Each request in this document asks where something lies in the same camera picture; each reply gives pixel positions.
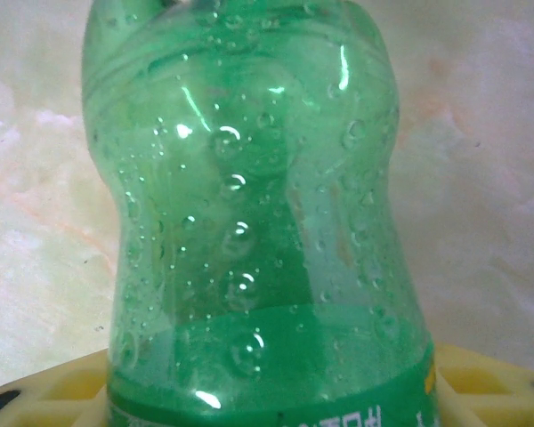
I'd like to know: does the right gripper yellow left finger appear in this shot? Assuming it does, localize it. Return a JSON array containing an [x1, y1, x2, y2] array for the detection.
[[0, 349, 113, 427]]

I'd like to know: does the green bottle yellow cap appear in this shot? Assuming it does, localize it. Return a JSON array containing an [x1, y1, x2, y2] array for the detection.
[[80, 0, 441, 427]]

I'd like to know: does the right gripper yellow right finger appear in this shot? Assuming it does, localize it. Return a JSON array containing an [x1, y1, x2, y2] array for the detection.
[[426, 342, 534, 427]]

